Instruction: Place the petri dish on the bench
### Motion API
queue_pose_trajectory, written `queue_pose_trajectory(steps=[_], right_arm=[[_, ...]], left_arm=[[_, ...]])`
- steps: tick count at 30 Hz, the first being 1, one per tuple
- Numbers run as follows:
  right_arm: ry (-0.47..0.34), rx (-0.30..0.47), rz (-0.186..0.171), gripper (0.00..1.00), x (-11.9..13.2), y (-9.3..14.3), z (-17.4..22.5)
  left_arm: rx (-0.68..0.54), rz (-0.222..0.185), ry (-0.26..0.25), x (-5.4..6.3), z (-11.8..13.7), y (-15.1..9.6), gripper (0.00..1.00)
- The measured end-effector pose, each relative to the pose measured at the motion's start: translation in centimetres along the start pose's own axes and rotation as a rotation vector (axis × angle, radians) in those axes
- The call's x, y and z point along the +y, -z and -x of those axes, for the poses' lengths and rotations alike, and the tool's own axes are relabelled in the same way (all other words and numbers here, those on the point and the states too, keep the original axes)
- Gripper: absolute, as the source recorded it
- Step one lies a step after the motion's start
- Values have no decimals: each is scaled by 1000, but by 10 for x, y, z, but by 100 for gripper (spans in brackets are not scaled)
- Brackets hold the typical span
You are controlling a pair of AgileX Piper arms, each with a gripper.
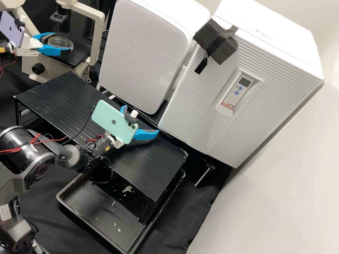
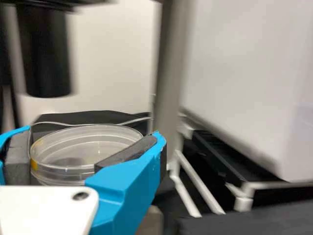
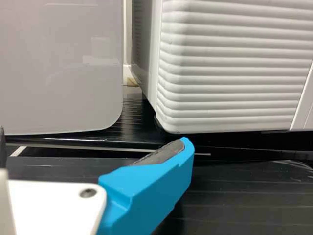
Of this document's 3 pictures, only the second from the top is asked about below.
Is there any white wire rack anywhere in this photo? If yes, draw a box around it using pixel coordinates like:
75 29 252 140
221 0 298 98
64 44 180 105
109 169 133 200
168 110 313 218

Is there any petri dish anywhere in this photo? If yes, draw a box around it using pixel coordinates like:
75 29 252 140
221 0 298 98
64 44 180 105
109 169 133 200
29 124 144 187

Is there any white box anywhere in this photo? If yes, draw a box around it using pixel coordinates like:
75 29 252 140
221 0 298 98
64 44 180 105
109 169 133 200
179 0 313 184

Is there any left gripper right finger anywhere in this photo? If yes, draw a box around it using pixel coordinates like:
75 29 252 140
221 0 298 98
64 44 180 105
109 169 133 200
84 131 169 235

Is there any black platform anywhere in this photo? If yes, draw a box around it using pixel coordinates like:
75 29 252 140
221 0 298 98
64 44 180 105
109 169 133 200
180 129 313 212
175 208 313 235

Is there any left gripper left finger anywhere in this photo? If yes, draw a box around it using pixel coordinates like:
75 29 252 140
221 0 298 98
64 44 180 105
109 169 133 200
0 124 33 186

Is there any cream microscope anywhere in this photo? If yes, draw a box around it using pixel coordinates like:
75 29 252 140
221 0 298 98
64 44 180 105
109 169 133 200
0 0 195 235

